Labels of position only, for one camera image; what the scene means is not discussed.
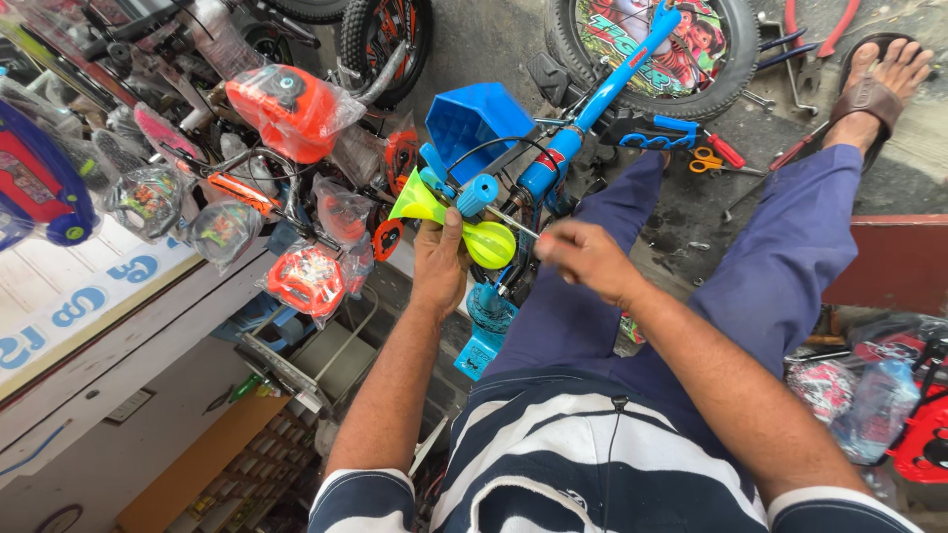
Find person's left hand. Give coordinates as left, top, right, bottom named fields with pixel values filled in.
left=410, top=207, right=475, bottom=319

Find red handled pliers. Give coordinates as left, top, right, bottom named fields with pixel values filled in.
left=783, top=0, right=862, bottom=60

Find black microphone cable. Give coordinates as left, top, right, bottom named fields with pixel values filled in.
left=601, top=394, right=631, bottom=533

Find orange part in clear bag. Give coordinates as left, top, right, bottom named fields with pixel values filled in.
left=313, top=176, right=376, bottom=251

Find thin red handled screwdriver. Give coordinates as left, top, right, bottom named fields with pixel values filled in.
left=766, top=120, right=832, bottom=173

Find black wrapped printed bicycle part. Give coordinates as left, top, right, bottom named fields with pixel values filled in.
left=188, top=198, right=265, bottom=273
left=110, top=166, right=188, bottom=243

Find pink black wrapped part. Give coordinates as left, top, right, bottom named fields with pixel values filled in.
left=133, top=102, right=202, bottom=162

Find orange plastic part in bag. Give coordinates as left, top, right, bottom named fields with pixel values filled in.
left=224, top=64, right=367, bottom=165

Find shelf of small goods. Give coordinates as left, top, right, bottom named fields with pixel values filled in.
left=113, top=394, right=323, bottom=533

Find orange handled scissors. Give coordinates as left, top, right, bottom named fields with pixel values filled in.
left=688, top=146, right=768, bottom=179

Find blue plastic bicycle basket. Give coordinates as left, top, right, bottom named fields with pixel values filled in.
left=424, top=81, right=537, bottom=186

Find red blue ride-on toy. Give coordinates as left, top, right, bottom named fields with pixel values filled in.
left=0, top=96, right=102, bottom=251

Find black bicycle tyre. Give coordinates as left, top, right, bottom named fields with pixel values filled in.
left=263, top=0, right=351, bottom=25

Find white sign with blue letters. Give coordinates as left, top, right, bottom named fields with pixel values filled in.
left=0, top=235, right=202, bottom=389

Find black brake cable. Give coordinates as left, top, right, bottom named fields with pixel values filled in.
left=444, top=136, right=565, bottom=188

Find navy white striped shirt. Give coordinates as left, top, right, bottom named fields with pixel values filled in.
left=308, top=369, right=925, bottom=533

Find grey metal rack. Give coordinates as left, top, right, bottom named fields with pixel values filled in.
left=236, top=284, right=380, bottom=417

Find person's right hand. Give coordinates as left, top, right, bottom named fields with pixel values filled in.
left=533, top=218, right=648, bottom=309

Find heap of wrapped bicycle parts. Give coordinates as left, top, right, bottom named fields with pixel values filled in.
left=784, top=311, right=948, bottom=487

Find black orange bicycle wheel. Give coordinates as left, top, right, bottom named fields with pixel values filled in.
left=339, top=0, right=435, bottom=111

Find black blue bicycle chain guard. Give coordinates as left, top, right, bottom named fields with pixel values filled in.
left=597, top=107, right=702, bottom=153

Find brown leather sandal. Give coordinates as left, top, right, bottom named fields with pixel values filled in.
left=828, top=32, right=939, bottom=175

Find green yellow bicycle horn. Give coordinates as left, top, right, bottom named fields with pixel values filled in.
left=387, top=167, right=517, bottom=270

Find blue handlebar grip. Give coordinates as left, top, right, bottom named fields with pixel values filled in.
left=455, top=173, right=500, bottom=219

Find blue handled pliers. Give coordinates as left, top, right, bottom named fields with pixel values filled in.
left=754, top=27, right=822, bottom=73

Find blue trousers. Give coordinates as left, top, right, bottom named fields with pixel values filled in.
left=483, top=144, right=865, bottom=426

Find long silver spanner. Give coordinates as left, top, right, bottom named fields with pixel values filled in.
left=721, top=176, right=773, bottom=225

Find blue children's bicycle frame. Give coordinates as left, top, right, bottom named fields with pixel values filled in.
left=511, top=0, right=684, bottom=223

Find bicycle wheel with printed disc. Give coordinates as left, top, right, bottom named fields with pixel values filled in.
left=544, top=0, right=761, bottom=124

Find silver shaft screwdriver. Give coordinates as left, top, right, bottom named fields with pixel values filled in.
left=483, top=205, right=543, bottom=240

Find orange wrapped bicycle basket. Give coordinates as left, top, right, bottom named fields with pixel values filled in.
left=256, top=239, right=351, bottom=329

